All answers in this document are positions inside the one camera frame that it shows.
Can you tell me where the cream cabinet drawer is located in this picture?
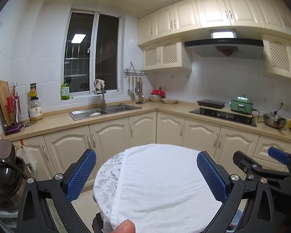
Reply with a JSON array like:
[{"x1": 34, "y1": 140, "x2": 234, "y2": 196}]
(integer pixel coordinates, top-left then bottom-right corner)
[{"x1": 253, "y1": 136, "x2": 291, "y2": 161}]

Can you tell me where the range hood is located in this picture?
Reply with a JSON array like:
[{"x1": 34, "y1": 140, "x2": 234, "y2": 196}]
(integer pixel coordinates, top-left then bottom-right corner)
[{"x1": 184, "y1": 29, "x2": 264, "y2": 60}]

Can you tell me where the floral tablecloth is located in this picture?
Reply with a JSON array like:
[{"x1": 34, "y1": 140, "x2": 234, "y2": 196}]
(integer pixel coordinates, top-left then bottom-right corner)
[{"x1": 93, "y1": 150, "x2": 126, "y2": 229}]

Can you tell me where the hanging utensil rack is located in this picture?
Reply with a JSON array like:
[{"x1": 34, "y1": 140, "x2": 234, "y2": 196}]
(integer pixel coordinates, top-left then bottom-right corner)
[{"x1": 124, "y1": 62, "x2": 149, "y2": 77}]

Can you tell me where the green glass bottle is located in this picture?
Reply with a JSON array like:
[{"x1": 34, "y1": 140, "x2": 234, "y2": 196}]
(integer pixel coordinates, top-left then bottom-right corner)
[{"x1": 61, "y1": 78, "x2": 71, "y2": 100}]

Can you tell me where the dark brown air fryer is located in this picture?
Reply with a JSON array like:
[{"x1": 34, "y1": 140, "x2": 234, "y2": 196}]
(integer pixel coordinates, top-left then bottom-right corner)
[{"x1": 0, "y1": 139, "x2": 28, "y2": 211}]

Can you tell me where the steel faucet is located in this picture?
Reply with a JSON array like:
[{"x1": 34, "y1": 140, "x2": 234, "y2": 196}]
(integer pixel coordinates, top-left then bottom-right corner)
[{"x1": 100, "y1": 90, "x2": 107, "y2": 110}]

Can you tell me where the person's left hand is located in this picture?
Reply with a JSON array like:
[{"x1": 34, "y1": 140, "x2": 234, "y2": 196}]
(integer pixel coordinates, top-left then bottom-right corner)
[{"x1": 112, "y1": 220, "x2": 136, "y2": 233}]

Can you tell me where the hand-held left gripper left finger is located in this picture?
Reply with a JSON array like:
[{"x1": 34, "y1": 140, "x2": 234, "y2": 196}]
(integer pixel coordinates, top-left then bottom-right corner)
[{"x1": 16, "y1": 149, "x2": 97, "y2": 233}]

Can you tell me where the steel double sink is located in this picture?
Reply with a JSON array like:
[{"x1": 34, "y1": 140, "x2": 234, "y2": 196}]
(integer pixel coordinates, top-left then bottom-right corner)
[{"x1": 69, "y1": 103, "x2": 143, "y2": 121}]

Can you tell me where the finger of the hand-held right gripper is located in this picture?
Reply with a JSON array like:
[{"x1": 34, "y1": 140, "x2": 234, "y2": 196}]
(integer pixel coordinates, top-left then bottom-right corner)
[
  {"x1": 233, "y1": 150, "x2": 291, "y2": 179},
  {"x1": 268, "y1": 146, "x2": 291, "y2": 173}
]

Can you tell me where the clear plastic bag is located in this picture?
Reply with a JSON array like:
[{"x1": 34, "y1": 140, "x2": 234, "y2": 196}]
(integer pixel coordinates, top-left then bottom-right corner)
[{"x1": 16, "y1": 146, "x2": 37, "y2": 173}]

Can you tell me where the purple utensil holder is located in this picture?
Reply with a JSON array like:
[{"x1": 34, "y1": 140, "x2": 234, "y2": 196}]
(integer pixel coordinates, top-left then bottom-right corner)
[{"x1": 3, "y1": 123, "x2": 25, "y2": 135}]

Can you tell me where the red pot lid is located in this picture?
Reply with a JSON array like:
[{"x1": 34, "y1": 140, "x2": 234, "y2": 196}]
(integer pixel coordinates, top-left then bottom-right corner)
[{"x1": 151, "y1": 87, "x2": 166, "y2": 98}]

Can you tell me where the row of cream wall cabinets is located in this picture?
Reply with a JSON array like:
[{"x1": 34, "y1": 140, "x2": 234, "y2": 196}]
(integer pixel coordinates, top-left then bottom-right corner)
[{"x1": 137, "y1": 0, "x2": 291, "y2": 46}]

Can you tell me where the white towel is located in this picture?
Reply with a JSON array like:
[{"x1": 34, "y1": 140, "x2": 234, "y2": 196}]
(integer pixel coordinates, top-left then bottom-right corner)
[{"x1": 110, "y1": 144, "x2": 230, "y2": 233}]

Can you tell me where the cream lattice wall cabinet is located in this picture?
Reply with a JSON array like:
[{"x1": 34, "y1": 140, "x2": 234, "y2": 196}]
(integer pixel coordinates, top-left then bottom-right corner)
[
  {"x1": 143, "y1": 37, "x2": 192, "y2": 72},
  {"x1": 262, "y1": 33, "x2": 291, "y2": 81}
]

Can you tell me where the steel pot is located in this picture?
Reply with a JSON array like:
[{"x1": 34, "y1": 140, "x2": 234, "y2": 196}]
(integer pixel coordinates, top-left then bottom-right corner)
[{"x1": 263, "y1": 112, "x2": 287, "y2": 129}]

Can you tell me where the black portable induction cooker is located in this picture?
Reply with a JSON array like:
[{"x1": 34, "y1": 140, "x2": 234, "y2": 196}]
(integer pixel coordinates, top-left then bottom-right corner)
[{"x1": 196, "y1": 99, "x2": 225, "y2": 109}]

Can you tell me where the utensil holder with chopsticks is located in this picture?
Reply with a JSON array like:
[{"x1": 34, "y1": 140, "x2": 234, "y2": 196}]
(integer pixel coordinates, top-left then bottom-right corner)
[{"x1": 6, "y1": 97, "x2": 21, "y2": 124}]

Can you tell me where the green electric pot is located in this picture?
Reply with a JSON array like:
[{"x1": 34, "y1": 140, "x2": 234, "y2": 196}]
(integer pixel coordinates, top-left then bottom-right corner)
[{"x1": 230, "y1": 95, "x2": 253, "y2": 114}]

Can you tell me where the black table stand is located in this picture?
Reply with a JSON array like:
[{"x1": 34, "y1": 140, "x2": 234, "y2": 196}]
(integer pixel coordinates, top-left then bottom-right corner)
[{"x1": 92, "y1": 212, "x2": 105, "y2": 233}]

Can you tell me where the dark sliding window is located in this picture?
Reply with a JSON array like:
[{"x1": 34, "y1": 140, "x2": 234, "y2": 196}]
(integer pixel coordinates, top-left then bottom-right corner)
[{"x1": 63, "y1": 9, "x2": 123, "y2": 95}]

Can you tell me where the black power cable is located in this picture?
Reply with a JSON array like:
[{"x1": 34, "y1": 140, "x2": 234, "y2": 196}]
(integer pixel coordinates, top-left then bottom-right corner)
[{"x1": 252, "y1": 109, "x2": 265, "y2": 123}]

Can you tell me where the row of cream base cabinet doors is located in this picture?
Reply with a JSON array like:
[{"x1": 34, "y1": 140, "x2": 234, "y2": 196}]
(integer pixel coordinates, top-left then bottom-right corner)
[{"x1": 11, "y1": 111, "x2": 291, "y2": 192}]

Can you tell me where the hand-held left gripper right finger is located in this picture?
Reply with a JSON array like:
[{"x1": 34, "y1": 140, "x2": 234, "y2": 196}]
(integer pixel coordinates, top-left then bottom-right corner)
[{"x1": 196, "y1": 151, "x2": 277, "y2": 233}]

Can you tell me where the wooden cutting board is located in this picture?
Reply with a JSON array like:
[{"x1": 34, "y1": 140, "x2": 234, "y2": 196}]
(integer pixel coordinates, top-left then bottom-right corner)
[{"x1": 0, "y1": 80, "x2": 14, "y2": 127}]

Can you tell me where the clear plastic jar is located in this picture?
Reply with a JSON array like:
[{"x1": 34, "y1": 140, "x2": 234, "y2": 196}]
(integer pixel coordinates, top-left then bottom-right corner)
[{"x1": 29, "y1": 97, "x2": 43, "y2": 121}]

